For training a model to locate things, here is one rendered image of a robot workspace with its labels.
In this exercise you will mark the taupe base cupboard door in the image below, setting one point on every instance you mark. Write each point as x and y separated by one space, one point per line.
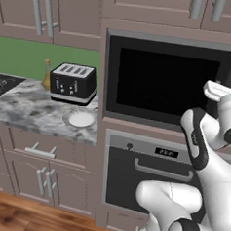
74 191
22 176

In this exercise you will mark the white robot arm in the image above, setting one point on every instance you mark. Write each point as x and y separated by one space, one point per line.
220 180

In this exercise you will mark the black built-in oven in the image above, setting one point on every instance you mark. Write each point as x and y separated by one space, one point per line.
129 183

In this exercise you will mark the black hob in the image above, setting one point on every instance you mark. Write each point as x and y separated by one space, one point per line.
2 85

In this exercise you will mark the white round plate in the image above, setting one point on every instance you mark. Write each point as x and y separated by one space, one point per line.
79 119

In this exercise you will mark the black built-in microwave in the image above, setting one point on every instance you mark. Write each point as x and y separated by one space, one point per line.
162 81

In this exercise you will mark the taupe drawer front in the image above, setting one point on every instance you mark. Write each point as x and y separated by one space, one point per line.
69 150

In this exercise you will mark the dark oven knob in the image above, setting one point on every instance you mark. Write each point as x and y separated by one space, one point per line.
129 146

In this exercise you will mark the amber narrow-necked bottle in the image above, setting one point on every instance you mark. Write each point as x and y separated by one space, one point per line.
46 78

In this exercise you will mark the taupe drawer below oven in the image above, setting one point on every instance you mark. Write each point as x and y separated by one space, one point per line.
123 220

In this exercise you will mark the black four-slot toaster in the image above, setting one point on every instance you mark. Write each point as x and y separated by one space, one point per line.
74 85

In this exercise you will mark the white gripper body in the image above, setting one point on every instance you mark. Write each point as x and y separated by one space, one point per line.
216 90

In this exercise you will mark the black microwave door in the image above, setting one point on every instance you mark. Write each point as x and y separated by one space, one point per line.
165 82

